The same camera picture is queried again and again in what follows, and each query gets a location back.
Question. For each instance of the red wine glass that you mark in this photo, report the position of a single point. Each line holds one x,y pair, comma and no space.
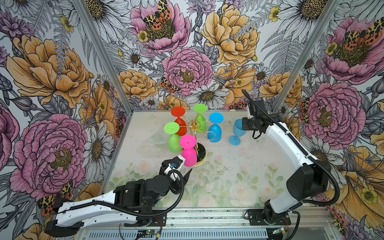
179,112

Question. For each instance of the blue wine glass front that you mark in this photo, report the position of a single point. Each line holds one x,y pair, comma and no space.
238,132

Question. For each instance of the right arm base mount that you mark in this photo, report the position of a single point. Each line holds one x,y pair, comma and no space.
259,217

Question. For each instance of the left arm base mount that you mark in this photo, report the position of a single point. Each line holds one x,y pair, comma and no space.
153,222

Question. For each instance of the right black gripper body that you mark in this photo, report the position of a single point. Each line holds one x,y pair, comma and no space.
249,124

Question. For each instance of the green wine glass rear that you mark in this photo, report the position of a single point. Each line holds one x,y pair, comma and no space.
200,109

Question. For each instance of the pink wine glass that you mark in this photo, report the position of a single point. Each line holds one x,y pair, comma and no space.
189,153

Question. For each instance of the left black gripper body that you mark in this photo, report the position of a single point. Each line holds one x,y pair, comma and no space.
178,183

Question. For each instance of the green wine glass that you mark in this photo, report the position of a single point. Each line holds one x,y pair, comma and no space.
174,139
200,109

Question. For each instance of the aluminium front rail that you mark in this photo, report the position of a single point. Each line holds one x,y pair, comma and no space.
223,224

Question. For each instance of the green wine glass front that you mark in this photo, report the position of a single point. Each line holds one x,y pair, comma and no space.
174,139

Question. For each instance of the gold wire glass rack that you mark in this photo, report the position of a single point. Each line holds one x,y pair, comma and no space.
200,148

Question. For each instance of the small green circuit board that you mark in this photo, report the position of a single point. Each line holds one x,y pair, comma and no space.
146,233

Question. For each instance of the blue wine glass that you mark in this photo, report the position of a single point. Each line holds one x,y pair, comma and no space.
214,134
238,132

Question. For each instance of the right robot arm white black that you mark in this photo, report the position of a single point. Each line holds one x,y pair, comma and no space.
310,176

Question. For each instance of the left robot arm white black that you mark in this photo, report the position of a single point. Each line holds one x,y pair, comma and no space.
136,203

